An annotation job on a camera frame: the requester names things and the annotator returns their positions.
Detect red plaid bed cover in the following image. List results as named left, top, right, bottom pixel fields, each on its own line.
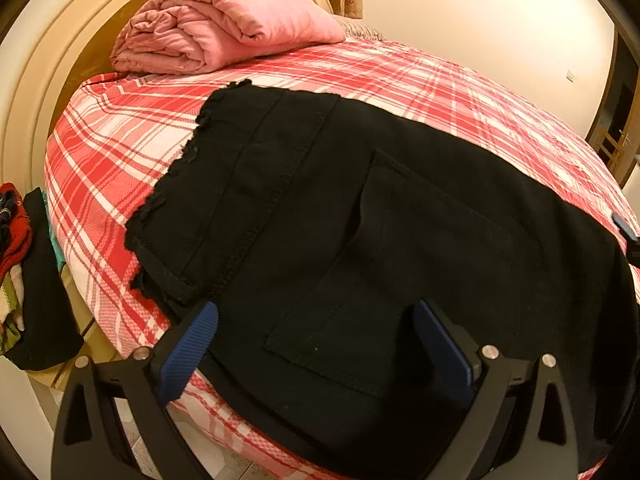
left=44, top=35, right=640, bottom=480

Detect pile of colourful clothes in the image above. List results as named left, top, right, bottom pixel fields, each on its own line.
left=0, top=182, right=33, bottom=356

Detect brown wooden door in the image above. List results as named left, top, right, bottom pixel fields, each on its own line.
left=585, top=25, right=640, bottom=186

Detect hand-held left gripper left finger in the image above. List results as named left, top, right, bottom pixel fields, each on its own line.
left=52, top=301, right=219, bottom=480

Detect grey patterned pillow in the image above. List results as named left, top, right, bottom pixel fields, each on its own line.
left=334, top=15, right=387, bottom=43

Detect cream wooden headboard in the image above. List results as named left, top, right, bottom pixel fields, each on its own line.
left=0, top=0, right=333, bottom=211

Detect black cloth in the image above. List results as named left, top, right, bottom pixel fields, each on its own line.
left=5, top=187, right=86, bottom=372

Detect black pants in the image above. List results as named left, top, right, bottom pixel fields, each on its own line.
left=124, top=80, right=640, bottom=480

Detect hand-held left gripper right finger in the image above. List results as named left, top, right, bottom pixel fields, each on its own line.
left=412, top=299, right=581, bottom=480

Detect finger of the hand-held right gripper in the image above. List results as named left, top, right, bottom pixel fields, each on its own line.
left=612, top=211, right=640, bottom=267

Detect pink folded quilt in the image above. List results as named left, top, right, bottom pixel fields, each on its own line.
left=110, top=0, right=347, bottom=77

